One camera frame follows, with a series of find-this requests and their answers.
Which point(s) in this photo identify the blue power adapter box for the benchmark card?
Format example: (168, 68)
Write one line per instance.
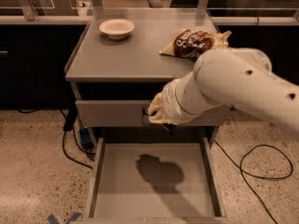
(85, 138)

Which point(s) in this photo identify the yellow brown chip bag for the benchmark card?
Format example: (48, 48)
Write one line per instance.
(191, 44)

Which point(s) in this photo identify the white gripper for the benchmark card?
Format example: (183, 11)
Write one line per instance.
(168, 104)

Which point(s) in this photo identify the grey drawer cabinet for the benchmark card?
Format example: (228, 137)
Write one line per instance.
(133, 69)

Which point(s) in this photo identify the open middle drawer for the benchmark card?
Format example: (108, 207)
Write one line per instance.
(156, 183)

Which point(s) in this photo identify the black drawer handle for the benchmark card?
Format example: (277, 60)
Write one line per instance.
(145, 112)

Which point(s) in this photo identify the white paper bowl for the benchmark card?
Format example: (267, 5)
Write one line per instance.
(117, 29)

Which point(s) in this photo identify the closed top drawer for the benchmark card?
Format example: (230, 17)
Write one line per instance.
(131, 113)

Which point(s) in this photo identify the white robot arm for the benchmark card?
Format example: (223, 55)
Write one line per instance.
(238, 78)

